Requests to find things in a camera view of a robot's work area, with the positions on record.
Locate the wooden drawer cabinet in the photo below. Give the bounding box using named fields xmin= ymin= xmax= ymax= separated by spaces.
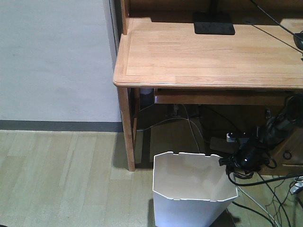
xmin=260 ymin=129 xmax=303 ymax=175

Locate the white power strip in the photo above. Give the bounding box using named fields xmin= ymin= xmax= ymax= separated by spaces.
xmin=210 ymin=137 xmax=238 ymax=154

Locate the black monitor stand base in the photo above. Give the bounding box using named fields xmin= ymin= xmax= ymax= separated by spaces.
xmin=193 ymin=0 xmax=235 ymax=35

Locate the black floor cable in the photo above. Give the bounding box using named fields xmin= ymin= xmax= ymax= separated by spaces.
xmin=232 ymin=172 xmax=303 ymax=227

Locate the wooden desk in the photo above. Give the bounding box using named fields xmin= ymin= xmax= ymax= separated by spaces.
xmin=113 ymin=0 xmax=303 ymax=171

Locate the black cable on desk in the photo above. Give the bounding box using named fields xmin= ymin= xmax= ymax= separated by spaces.
xmin=248 ymin=0 xmax=303 ymax=55

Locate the white plastic trash bin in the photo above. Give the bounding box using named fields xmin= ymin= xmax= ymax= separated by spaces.
xmin=152 ymin=151 xmax=238 ymax=227

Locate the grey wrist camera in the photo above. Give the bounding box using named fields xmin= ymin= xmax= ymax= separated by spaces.
xmin=226 ymin=132 xmax=249 ymax=143

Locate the grey cable under desk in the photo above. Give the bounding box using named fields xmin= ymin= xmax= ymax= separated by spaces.
xmin=137 ymin=104 xmax=206 ymax=154

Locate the black device on desk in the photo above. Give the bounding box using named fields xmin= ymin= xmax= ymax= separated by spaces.
xmin=293 ymin=32 xmax=303 ymax=50

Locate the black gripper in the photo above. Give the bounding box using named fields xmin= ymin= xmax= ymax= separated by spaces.
xmin=219 ymin=140 xmax=267 ymax=169

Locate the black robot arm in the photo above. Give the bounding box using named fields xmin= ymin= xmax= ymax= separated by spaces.
xmin=219 ymin=93 xmax=303 ymax=172

